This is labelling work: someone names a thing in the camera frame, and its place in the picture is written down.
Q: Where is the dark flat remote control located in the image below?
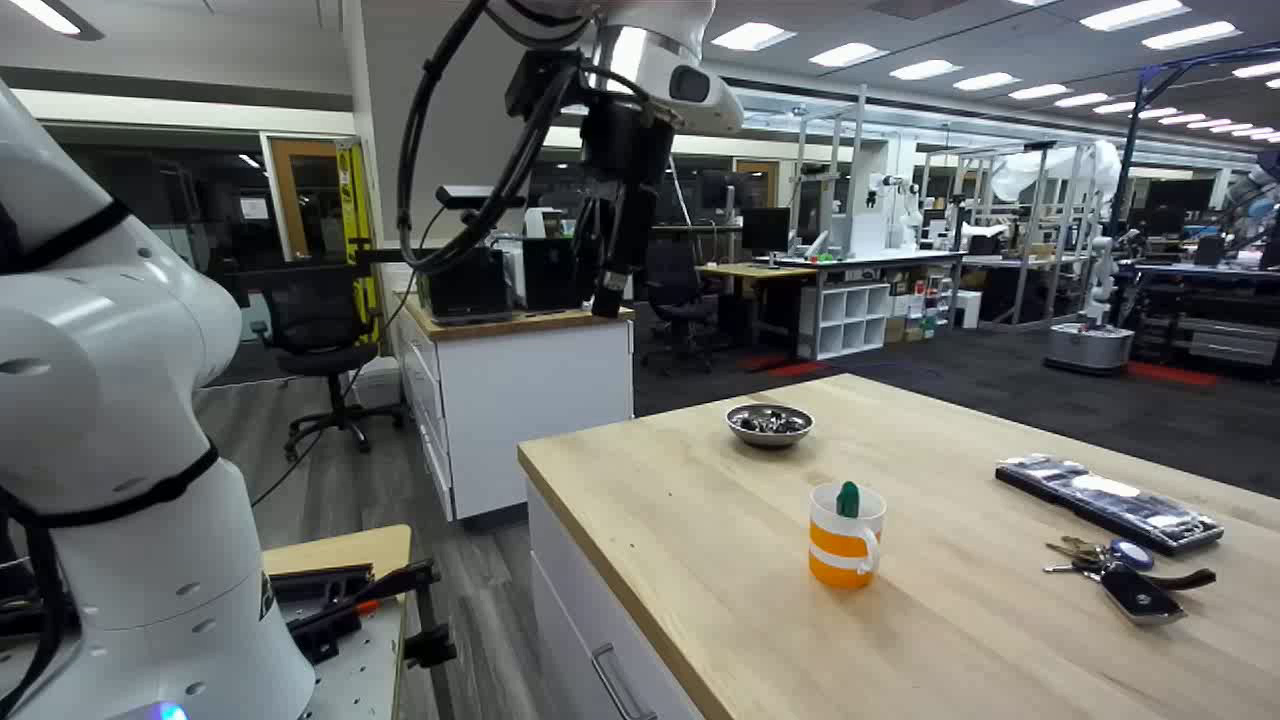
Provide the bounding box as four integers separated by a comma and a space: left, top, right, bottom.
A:
993, 453, 1228, 559

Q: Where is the white cabinet with wooden top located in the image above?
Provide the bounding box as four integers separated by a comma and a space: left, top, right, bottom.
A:
395, 295, 642, 525

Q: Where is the metal bowl with small parts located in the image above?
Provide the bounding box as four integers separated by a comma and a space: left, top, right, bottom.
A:
723, 401, 816, 453

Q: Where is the white cubby shelf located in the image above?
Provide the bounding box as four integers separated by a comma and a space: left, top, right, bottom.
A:
810, 275, 898, 363

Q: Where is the black computer box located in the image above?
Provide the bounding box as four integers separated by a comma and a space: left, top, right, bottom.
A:
520, 233, 602, 317
420, 245, 520, 323

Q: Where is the black and orange bar clamp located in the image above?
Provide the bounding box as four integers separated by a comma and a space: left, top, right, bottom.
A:
395, 619, 462, 674
269, 558, 444, 645

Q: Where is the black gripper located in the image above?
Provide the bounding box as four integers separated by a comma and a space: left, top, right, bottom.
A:
582, 91, 681, 320

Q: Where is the orange and white striped mug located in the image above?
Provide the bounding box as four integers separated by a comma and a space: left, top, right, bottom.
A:
804, 480, 892, 595

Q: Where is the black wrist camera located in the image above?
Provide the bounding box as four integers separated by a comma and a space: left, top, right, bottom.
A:
502, 49, 588, 130

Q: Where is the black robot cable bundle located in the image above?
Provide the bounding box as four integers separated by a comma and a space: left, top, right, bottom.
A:
393, 0, 597, 280

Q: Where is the key bunch with black fob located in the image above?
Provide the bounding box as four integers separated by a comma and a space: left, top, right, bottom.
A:
1041, 532, 1220, 628

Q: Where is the white robot on round base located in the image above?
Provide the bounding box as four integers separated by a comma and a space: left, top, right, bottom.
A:
1041, 138, 1141, 381

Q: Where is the black office chair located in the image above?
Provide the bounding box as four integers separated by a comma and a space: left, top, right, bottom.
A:
253, 256, 407, 464

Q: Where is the white table base with drawers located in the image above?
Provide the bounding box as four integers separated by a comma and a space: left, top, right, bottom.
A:
525, 476, 704, 720

